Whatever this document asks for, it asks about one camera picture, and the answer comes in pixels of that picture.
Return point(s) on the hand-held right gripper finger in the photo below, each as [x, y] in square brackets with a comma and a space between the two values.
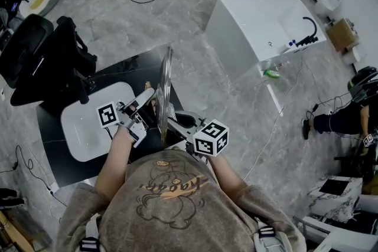
[196, 119]
[180, 129]

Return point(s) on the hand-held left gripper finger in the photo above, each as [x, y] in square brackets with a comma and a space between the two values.
[149, 119]
[141, 97]

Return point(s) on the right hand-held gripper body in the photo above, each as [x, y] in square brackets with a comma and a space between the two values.
[211, 138]

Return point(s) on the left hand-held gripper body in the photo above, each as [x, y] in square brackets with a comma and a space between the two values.
[107, 115]

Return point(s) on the glass pot lid wooden knob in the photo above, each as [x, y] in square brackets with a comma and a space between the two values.
[165, 82]

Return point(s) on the person's left forearm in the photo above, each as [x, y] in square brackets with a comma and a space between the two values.
[116, 162]

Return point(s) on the person's right forearm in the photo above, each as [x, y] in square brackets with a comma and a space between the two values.
[228, 175]

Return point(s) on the person's right green shoe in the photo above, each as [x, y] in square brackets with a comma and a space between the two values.
[176, 148]

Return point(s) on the white sink basin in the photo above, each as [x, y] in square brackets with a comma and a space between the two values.
[88, 132]

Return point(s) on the black sink faucet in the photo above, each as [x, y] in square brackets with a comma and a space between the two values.
[85, 88]

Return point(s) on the dark vanity cabinet black top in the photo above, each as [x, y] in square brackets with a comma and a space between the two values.
[74, 171]

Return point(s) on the black office chair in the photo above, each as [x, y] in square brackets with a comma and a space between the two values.
[59, 68]

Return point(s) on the grey printed shirt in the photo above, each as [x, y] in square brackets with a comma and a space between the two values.
[177, 215]

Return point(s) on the green bottle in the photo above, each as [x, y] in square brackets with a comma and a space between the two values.
[271, 73]

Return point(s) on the white power strip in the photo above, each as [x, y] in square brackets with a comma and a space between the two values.
[52, 187]

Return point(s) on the white bathtub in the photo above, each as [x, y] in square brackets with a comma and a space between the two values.
[242, 29]

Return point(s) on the white bottle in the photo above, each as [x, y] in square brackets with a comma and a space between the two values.
[285, 48]

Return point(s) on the white marble pattern cabinet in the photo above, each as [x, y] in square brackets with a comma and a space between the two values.
[333, 203]

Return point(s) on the black bathtub faucet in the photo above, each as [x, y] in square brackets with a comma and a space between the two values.
[310, 38]

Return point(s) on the white panel stand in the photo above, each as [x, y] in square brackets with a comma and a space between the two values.
[325, 239]

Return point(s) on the black helmet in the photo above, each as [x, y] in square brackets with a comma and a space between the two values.
[363, 79]

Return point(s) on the white round container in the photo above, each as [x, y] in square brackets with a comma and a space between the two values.
[352, 56]

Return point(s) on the cardboard box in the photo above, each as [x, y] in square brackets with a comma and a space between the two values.
[342, 35]

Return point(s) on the white ceramic basin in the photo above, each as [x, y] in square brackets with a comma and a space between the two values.
[329, 3]

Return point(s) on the wooden frame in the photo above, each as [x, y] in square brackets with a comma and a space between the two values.
[17, 233]

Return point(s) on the black metal frame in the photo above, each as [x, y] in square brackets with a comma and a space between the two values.
[357, 165]

